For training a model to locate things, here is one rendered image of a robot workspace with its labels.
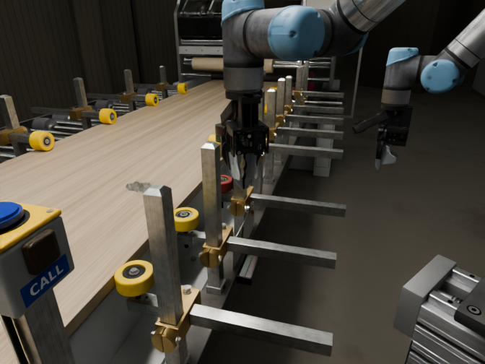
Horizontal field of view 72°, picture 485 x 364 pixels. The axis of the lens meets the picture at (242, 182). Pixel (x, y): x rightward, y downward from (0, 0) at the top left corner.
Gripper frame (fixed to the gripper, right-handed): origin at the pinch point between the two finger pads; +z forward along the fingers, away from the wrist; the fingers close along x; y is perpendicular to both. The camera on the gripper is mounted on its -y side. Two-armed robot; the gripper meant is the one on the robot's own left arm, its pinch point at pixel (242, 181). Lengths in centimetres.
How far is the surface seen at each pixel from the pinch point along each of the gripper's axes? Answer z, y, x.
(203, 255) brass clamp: 21.7, -5.5, -9.0
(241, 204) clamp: 19.8, -26.0, 6.1
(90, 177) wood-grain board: 15, -52, -41
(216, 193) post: 5.0, -6.3, -5.0
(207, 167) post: -1.3, -7.1, -6.5
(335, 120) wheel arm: 11, -84, 69
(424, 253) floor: 107, -84, 146
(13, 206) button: -16.5, 35.3, -29.6
